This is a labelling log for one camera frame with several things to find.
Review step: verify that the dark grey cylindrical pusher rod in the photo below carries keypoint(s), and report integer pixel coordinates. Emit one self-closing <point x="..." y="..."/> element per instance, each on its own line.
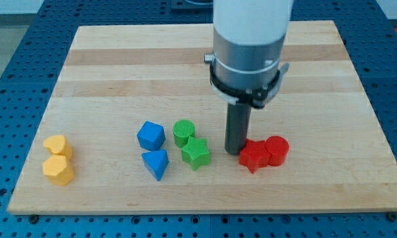
<point x="236" y="127"/>

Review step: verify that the black clamp ring mount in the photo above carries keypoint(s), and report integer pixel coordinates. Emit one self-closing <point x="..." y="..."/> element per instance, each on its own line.
<point x="256" y="98"/>

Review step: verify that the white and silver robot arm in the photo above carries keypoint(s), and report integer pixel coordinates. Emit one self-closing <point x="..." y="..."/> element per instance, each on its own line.
<point x="244" y="65"/>

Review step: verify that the red star block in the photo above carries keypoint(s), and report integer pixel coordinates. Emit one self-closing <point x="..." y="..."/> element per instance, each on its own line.
<point x="254" y="155"/>

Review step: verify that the green star block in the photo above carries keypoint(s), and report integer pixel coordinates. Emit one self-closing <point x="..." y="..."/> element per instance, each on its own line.
<point x="196" y="153"/>

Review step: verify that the red cylinder block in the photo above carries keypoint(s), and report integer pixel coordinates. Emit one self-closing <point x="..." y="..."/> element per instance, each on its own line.
<point x="278" y="148"/>

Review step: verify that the green cylinder block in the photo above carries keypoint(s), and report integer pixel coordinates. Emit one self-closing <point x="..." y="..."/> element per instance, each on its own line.
<point x="182" y="130"/>

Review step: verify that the blue cube block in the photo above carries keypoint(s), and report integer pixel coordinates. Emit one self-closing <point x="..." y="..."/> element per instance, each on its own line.
<point x="151" y="136"/>

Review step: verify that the blue triangle block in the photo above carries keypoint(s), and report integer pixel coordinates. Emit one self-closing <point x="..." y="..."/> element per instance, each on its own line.
<point x="156" y="162"/>

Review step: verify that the light wooden board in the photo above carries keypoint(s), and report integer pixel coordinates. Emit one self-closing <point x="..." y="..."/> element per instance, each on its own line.
<point x="115" y="78"/>

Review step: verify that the yellow heart block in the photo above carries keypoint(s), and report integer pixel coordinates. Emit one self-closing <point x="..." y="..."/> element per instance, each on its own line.
<point x="59" y="145"/>

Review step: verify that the yellow hexagon block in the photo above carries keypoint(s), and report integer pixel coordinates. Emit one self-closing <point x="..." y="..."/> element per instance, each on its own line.
<point x="59" y="170"/>

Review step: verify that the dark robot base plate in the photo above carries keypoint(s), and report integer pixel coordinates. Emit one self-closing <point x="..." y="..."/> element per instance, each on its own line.
<point x="195" y="5"/>

